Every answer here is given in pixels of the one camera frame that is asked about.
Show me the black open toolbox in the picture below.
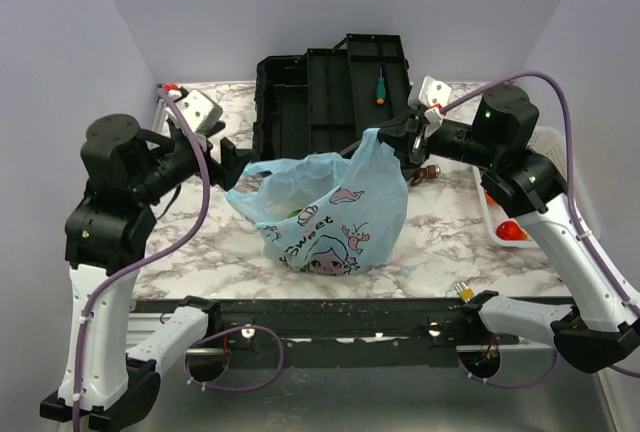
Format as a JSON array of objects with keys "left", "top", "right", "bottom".
[{"left": 252, "top": 33, "right": 410, "bottom": 161}]

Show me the brown small figurine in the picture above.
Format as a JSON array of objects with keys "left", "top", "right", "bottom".
[{"left": 409, "top": 164, "right": 440, "bottom": 187}]

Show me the yellow connector plug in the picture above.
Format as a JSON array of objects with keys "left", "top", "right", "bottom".
[{"left": 454, "top": 282, "right": 475, "bottom": 303}]

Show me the light blue printed plastic bag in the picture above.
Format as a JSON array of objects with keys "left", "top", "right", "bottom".
[{"left": 226, "top": 128, "right": 408, "bottom": 276}]

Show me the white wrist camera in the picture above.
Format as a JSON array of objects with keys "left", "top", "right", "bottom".
[
  {"left": 176, "top": 90, "right": 223, "bottom": 137},
  {"left": 407, "top": 76, "right": 452, "bottom": 126}
]

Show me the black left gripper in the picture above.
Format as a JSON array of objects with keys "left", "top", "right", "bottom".
[{"left": 136, "top": 122, "right": 257, "bottom": 203}]

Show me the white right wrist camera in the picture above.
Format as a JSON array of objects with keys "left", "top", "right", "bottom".
[{"left": 407, "top": 76, "right": 452, "bottom": 126}]

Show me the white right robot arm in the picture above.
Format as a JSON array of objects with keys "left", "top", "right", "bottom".
[{"left": 378, "top": 78, "right": 639, "bottom": 373}]

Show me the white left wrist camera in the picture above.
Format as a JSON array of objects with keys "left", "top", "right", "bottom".
[{"left": 176, "top": 90, "right": 223, "bottom": 137}]

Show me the red strawberry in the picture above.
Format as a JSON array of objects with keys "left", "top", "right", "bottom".
[{"left": 495, "top": 220, "right": 528, "bottom": 241}]

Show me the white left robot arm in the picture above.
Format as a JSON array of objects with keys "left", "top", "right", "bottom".
[{"left": 40, "top": 114, "right": 256, "bottom": 431}]

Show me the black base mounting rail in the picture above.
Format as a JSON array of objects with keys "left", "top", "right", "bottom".
[{"left": 164, "top": 296, "right": 521, "bottom": 371}]

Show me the white plastic fruit basket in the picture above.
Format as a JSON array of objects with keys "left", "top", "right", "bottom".
[{"left": 472, "top": 126, "right": 601, "bottom": 249}]

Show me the orange fruit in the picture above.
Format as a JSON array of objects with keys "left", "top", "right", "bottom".
[{"left": 485, "top": 190, "right": 497, "bottom": 205}]

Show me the green orange screwdriver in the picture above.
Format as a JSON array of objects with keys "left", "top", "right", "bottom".
[{"left": 375, "top": 64, "right": 387, "bottom": 105}]

